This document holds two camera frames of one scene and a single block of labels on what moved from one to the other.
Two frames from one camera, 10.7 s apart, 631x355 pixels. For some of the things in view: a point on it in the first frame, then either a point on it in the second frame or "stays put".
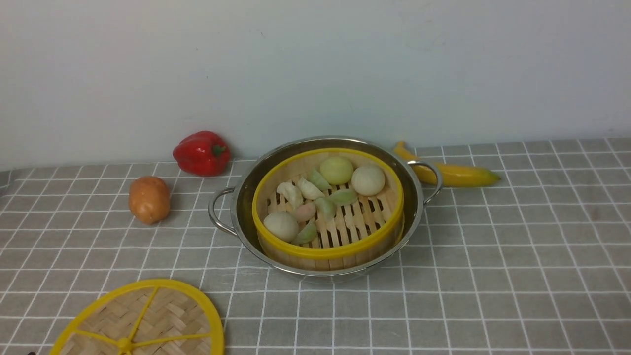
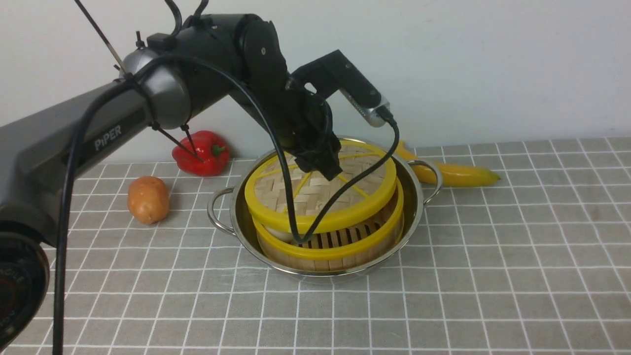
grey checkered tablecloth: x=540 y=264 stays put
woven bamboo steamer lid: x=153 y=317 → x=313 y=198
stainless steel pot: x=231 y=209 stays put
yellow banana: x=453 y=175 stays put
